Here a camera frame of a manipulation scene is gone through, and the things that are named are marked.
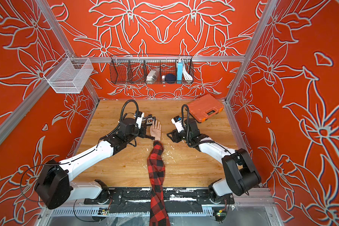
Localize white cable bundle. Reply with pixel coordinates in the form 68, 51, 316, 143
182, 65, 193, 84

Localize black charging board yellow connectors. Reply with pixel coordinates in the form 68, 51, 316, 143
142, 116, 156, 126

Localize black wire wall basket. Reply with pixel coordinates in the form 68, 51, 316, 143
109, 54, 195, 85

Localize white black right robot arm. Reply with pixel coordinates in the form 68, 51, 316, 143
167, 129, 261, 202

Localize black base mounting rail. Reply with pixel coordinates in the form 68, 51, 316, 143
84, 187, 234, 215

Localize clear plastic wall bin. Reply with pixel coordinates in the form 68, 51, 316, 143
44, 58, 93, 94

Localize orange tool case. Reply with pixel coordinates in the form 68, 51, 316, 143
188, 94, 224, 123

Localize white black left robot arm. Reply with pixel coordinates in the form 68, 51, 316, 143
34, 125, 154, 210

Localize dark blue round object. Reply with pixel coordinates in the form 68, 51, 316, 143
164, 73, 177, 84

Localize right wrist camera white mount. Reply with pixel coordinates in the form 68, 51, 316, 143
171, 115, 200, 136

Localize silver pouch in basket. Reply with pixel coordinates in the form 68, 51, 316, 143
146, 68, 160, 84

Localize mannequin hand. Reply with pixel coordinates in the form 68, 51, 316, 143
150, 120, 162, 141

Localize red black plaid sleeve arm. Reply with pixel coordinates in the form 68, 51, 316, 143
147, 141, 170, 226

